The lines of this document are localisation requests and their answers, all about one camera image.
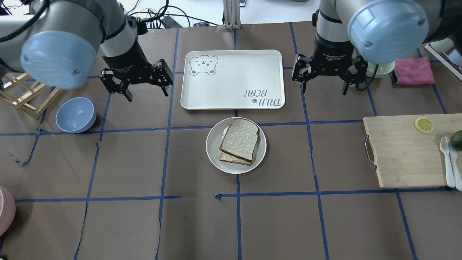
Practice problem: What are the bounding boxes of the bread slice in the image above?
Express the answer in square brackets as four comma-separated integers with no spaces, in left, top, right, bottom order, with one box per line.
[218,152,253,166]
[219,118,260,162]

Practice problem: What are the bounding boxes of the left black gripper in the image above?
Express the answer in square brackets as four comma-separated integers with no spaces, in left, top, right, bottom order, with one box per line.
[100,54,174,102]

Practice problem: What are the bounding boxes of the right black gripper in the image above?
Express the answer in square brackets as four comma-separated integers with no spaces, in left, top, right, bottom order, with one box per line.
[292,45,368,95]

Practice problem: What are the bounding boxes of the pink cloth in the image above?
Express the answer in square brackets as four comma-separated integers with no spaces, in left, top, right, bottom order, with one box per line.
[390,57,435,86]

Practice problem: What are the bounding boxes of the wooden cup rack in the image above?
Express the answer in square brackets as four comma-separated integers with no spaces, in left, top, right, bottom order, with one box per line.
[1,73,63,120]

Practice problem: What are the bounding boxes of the white plastic knife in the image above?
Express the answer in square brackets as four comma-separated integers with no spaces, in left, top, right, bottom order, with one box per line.
[444,136,462,191]

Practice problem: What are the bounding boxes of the white plastic fork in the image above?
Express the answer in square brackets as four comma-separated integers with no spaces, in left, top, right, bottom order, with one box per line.
[440,136,456,188]

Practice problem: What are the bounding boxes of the blue bowl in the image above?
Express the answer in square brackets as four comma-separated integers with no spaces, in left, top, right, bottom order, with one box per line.
[56,97,97,134]

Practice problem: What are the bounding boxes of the fried egg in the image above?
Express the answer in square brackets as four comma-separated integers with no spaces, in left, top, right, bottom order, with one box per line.
[222,126,230,140]

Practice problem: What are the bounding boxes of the wooden cutting board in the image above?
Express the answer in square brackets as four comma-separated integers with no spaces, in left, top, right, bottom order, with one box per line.
[363,113,462,188]

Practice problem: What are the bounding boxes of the cream round plate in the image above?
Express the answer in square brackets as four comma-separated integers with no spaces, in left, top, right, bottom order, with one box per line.
[206,117,267,174]

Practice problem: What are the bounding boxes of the aluminium frame post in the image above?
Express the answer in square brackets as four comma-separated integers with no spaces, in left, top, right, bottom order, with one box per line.
[223,0,241,29]

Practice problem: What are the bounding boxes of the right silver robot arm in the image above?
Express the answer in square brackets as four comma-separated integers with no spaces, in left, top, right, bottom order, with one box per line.
[292,0,462,95]

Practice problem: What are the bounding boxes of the green avocado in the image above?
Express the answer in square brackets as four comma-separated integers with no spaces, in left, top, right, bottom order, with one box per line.
[449,130,462,151]

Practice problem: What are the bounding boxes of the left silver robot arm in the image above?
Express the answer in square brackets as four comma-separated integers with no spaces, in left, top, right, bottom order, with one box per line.
[1,0,173,101]

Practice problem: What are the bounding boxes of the lemon slice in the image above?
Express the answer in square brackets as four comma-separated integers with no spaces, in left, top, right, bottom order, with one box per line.
[414,117,435,134]

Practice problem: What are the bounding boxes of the bread slice on plate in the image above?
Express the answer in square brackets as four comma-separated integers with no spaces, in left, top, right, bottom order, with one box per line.
[218,152,253,166]

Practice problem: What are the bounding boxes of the pink bowl with ice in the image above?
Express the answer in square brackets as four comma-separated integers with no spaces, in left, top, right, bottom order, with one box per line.
[0,186,16,236]

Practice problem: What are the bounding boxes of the light green bowl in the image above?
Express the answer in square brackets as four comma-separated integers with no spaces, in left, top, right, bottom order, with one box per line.
[366,61,395,78]

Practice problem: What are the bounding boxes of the cream bear tray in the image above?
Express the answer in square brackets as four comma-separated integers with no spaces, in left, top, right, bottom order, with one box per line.
[180,49,286,110]

